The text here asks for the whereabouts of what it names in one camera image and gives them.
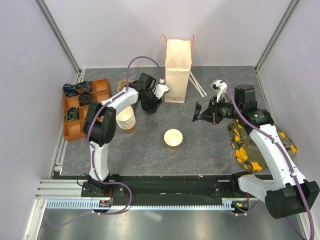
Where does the brown paper coffee cup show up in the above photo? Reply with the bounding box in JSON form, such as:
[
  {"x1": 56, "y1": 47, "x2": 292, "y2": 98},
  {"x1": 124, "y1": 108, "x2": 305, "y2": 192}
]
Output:
[{"x1": 163, "y1": 129, "x2": 183, "y2": 151}]

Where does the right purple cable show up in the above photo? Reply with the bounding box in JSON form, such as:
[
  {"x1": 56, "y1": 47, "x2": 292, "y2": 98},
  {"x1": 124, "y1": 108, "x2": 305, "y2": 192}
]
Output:
[{"x1": 219, "y1": 79, "x2": 316, "y2": 240}]

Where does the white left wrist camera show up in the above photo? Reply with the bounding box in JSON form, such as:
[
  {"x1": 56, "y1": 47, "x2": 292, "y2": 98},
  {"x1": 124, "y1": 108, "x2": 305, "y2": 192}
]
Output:
[{"x1": 153, "y1": 78, "x2": 170, "y2": 99}]

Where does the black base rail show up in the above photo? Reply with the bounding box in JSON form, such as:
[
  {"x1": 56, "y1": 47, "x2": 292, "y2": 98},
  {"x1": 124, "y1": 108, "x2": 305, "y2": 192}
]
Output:
[{"x1": 81, "y1": 174, "x2": 254, "y2": 199}]

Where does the dark patterned rolled sock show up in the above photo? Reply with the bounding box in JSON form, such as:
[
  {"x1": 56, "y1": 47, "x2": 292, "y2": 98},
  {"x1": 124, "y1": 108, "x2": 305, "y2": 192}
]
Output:
[{"x1": 74, "y1": 81, "x2": 93, "y2": 93}]

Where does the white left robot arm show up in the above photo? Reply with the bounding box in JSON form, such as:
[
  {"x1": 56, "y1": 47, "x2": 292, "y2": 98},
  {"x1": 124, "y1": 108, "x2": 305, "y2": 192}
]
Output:
[{"x1": 83, "y1": 73, "x2": 169, "y2": 197}]

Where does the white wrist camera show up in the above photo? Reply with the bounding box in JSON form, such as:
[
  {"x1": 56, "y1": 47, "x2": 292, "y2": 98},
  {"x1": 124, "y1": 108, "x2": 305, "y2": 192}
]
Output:
[
  {"x1": 153, "y1": 78, "x2": 170, "y2": 99},
  {"x1": 210, "y1": 79, "x2": 228, "y2": 103}
]

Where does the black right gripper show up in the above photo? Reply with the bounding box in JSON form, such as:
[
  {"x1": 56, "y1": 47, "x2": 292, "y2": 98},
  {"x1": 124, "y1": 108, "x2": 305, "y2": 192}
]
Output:
[{"x1": 198, "y1": 94, "x2": 242, "y2": 125}]

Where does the grey slotted cable duct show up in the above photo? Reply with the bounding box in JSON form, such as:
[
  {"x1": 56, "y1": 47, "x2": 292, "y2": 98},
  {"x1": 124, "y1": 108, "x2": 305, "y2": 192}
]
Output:
[{"x1": 46, "y1": 199, "x2": 237, "y2": 211}]

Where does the black plastic cup lid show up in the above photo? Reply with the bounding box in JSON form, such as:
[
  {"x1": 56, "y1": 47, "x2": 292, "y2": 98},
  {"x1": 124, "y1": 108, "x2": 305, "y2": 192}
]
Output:
[{"x1": 192, "y1": 101, "x2": 203, "y2": 123}]

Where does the white paper takeout bag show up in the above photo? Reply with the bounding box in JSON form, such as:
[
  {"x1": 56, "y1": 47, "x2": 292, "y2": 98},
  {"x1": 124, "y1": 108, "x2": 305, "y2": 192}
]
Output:
[{"x1": 160, "y1": 34, "x2": 195, "y2": 104}]

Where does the black brown rolled sock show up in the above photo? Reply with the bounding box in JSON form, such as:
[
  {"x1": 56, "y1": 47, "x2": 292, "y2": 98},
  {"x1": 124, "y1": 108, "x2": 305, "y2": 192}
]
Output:
[{"x1": 78, "y1": 91, "x2": 94, "y2": 106}]

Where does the purple cable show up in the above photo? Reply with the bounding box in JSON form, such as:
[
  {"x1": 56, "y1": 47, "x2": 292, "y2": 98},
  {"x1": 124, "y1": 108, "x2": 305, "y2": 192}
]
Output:
[
  {"x1": 219, "y1": 79, "x2": 316, "y2": 240},
  {"x1": 46, "y1": 55, "x2": 166, "y2": 227}
]

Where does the blue yellow rolled sock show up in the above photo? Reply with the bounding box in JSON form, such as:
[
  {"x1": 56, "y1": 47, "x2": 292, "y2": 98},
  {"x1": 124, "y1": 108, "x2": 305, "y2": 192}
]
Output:
[{"x1": 64, "y1": 107, "x2": 80, "y2": 123}]

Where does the orange compartment organizer tray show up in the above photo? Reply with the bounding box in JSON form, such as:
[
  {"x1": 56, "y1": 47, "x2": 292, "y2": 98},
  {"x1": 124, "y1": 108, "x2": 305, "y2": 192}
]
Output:
[{"x1": 63, "y1": 78, "x2": 111, "y2": 142}]

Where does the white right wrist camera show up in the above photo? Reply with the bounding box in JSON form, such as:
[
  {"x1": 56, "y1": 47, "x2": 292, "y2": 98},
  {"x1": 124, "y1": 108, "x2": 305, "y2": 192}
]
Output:
[{"x1": 210, "y1": 79, "x2": 228, "y2": 103}]

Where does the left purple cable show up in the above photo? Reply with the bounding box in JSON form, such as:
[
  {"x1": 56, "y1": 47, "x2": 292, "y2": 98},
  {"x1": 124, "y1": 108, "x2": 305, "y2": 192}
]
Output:
[{"x1": 46, "y1": 55, "x2": 166, "y2": 227}]

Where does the camouflage yellow green cloth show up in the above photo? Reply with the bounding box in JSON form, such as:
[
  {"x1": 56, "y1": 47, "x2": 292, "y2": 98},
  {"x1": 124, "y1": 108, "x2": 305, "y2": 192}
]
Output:
[{"x1": 226, "y1": 118, "x2": 298, "y2": 174}]

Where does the blue patterned rolled sock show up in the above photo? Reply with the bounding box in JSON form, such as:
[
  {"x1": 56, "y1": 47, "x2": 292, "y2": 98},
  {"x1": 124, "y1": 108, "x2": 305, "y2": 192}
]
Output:
[{"x1": 62, "y1": 83, "x2": 79, "y2": 98}]

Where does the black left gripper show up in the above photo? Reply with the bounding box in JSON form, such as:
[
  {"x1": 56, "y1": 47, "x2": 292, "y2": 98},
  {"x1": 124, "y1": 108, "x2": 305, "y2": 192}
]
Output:
[{"x1": 140, "y1": 87, "x2": 164, "y2": 115}]

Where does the cardboard cup carrier tray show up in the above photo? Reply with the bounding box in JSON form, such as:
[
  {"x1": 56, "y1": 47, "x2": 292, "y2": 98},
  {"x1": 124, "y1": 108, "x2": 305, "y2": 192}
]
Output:
[{"x1": 116, "y1": 79, "x2": 137, "y2": 111}]

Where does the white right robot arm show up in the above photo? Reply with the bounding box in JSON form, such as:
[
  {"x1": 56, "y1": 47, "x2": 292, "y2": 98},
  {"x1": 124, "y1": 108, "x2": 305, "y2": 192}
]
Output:
[{"x1": 192, "y1": 80, "x2": 320, "y2": 219}]

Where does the stack of paper cups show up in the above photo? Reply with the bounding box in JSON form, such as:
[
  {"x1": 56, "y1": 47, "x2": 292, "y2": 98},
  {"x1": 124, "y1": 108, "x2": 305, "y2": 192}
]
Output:
[{"x1": 116, "y1": 106, "x2": 136, "y2": 135}]

